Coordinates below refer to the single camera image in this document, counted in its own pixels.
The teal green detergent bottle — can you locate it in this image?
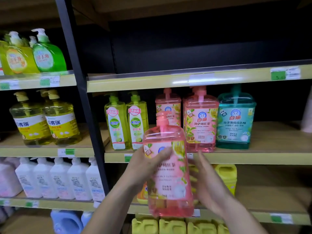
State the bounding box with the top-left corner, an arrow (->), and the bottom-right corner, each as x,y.
215,84 -> 257,150

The person's left hand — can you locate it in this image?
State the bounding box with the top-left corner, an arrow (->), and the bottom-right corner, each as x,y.
123,146 -> 174,193

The slim green dish soap bottle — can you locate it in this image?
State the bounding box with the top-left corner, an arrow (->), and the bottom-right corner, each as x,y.
104,93 -> 132,151

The person's left forearm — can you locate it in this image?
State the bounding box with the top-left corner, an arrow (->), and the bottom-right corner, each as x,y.
82,179 -> 137,234

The wooden shelf rack black frame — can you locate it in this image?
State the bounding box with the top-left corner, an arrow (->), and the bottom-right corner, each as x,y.
0,0 -> 312,234

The light blue detergent jug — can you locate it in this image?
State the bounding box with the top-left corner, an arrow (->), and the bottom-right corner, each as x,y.
50,210 -> 84,234
81,211 -> 94,228

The pink angular pump bottle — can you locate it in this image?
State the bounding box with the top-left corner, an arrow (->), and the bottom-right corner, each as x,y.
0,158 -> 23,198

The blank white shelf label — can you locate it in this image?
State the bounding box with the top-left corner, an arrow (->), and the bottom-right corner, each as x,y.
189,73 -> 216,86

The person's right hand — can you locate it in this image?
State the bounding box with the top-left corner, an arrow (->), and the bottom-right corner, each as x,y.
189,151 -> 234,217

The round yellow hand wash bottle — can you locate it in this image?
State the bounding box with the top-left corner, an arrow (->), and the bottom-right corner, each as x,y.
0,31 -> 41,75

